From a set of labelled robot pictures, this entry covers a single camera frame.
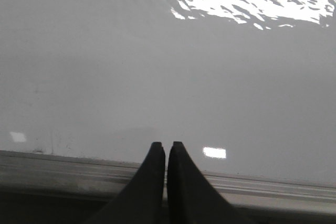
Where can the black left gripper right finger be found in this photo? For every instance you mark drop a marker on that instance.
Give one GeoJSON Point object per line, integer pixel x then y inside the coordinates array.
{"type": "Point", "coordinates": [191, 198]}

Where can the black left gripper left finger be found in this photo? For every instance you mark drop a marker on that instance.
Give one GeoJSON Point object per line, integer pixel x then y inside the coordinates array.
{"type": "Point", "coordinates": [140, 201]}

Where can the white whiteboard with metal frame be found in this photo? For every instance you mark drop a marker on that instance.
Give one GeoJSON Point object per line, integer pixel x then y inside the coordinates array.
{"type": "Point", "coordinates": [248, 86]}

